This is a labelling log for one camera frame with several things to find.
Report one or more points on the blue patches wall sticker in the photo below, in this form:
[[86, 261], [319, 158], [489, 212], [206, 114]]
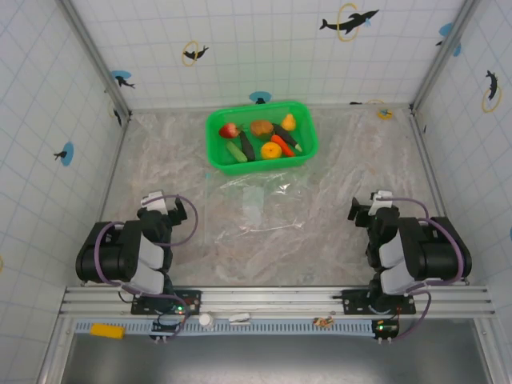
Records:
[[446, 30]]

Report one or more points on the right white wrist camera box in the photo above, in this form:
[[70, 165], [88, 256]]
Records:
[[380, 204]]

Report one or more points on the right aluminium side rail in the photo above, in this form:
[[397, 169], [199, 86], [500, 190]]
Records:
[[425, 148]]

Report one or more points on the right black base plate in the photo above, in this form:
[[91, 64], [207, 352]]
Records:
[[352, 298]]

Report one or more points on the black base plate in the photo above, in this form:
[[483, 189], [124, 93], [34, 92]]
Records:
[[192, 300], [352, 298]]

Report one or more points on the white round cap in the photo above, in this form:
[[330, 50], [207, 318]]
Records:
[[206, 321]]

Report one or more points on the green toy cucumber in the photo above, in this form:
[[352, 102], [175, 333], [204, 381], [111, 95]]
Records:
[[237, 152]]

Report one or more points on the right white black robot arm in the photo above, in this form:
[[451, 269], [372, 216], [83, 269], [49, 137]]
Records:
[[436, 260]]

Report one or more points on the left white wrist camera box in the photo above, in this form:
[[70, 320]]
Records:
[[156, 202]]

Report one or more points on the aluminium mounting rail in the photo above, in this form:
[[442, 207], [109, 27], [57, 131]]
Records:
[[272, 298]]

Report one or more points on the yellow rectangular block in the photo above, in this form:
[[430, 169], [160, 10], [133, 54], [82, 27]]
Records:
[[107, 331]]

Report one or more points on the blue disc diver sticker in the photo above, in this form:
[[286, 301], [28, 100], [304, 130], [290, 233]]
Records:
[[67, 154]]

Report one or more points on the left aluminium side rail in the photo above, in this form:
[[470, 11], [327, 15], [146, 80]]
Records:
[[115, 160]]

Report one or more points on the marbled plastic table cover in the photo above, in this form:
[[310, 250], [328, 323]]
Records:
[[200, 260]]

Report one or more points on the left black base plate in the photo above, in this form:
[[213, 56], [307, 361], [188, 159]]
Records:
[[192, 300]]

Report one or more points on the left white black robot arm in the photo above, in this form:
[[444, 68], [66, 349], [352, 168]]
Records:
[[104, 260]]

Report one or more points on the left aluminium frame post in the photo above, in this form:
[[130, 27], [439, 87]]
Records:
[[96, 60]]

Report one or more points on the white plastic clip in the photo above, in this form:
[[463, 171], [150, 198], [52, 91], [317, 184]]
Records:
[[239, 318]]

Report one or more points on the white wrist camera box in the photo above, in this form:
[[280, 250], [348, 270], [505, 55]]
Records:
[[156, 202], [380, 204]]

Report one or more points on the green plastic basket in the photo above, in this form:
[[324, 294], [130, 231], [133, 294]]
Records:
[[224, 160]]

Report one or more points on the red toy strawberry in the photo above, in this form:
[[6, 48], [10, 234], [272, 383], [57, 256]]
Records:
[[229, 130]]

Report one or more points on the clear zip-top bag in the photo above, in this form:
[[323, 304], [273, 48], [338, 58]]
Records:
[[256, 224]]

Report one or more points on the toy orange fruit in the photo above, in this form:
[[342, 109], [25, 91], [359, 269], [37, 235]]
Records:
[[270, 151]]

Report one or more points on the orange toy carrot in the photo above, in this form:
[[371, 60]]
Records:
[[282, 145]]

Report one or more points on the brown toy potato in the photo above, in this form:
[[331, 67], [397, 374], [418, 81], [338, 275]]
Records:
[[261, 129]]

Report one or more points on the yellow disc fish sticker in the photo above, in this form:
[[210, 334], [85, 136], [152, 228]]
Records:
[[385, 114]]

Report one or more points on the blue disc dolphin sticker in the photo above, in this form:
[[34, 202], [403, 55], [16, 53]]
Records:
[[121, 78]]

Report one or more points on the small circuit board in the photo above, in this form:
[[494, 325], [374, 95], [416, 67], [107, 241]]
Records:
[[386, 328], [166, 327]]

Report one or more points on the small colourful trinket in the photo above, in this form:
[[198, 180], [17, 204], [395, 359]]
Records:
[[323, 321]]

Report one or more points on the right small circuit board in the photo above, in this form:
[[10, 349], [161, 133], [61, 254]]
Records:
[[386, 328]]

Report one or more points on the aluminium frame post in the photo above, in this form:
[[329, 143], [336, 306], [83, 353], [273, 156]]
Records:
[[96, 60], [430, 80]]

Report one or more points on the aluminium side rail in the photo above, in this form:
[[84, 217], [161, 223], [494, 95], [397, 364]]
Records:
[[425, 148], [115, 160]]

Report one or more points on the blue disc seal sticker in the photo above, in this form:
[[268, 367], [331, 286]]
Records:
[[260, 97]]

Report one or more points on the yellow toy pear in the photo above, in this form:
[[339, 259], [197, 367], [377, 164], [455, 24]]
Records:
[[288, 123]]

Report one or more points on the left small circuit board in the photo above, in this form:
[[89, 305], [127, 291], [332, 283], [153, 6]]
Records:
[[166, 327]]

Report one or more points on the right aluminium frame post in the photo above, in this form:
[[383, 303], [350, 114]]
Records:
[[430, 80]]

